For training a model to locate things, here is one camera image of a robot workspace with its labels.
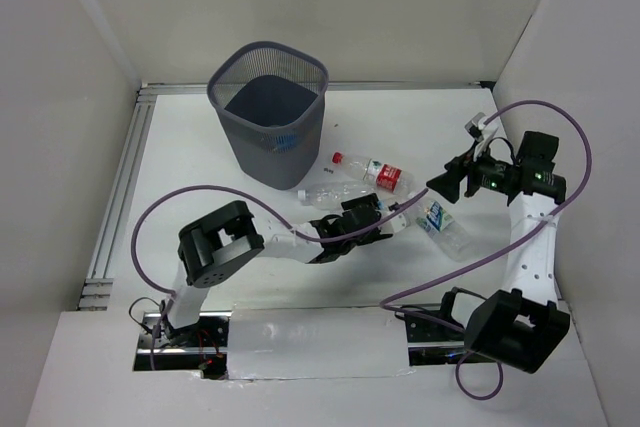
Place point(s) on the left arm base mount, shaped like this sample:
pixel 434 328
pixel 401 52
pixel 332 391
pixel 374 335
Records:
pixel 201 348

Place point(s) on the aluminium frame rail left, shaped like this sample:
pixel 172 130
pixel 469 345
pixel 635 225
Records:
pixel 102 268

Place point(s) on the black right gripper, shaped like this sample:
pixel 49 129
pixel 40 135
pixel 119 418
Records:
pixel 447 183

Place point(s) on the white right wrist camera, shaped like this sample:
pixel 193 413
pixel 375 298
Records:
pixel 482 131

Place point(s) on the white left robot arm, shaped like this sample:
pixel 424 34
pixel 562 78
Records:
pixel 216 246

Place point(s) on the blue label white cap bottle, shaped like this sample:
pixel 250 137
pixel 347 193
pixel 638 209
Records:
pixel 385 216

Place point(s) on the grey mesh waste bin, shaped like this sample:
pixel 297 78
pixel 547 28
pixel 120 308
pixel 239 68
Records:
pixel 267 89

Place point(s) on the silver reflective tape sheet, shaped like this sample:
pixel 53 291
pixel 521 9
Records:
pixel 328 343

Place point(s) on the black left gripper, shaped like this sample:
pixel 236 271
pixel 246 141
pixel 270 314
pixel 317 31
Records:
pixel 361 217

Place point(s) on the aluminium frame rail back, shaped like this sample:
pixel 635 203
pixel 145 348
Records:
pixel 176 89

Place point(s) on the green blue label bottle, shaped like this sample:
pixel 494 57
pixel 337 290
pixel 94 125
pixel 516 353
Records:
pixel 442 229

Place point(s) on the aluminium frame rail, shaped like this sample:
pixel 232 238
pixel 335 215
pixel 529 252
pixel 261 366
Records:
pixel 176 89
pixel 102 268

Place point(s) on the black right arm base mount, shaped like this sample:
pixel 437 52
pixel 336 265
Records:
pixel 420 330

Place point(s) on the red label red cap bottle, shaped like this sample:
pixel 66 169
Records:
pixel 375 173

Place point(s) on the clear bottle blue-white cap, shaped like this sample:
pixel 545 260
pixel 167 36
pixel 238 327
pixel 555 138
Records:
pixel 329 196

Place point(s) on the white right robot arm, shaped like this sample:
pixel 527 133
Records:
pixel 520 325

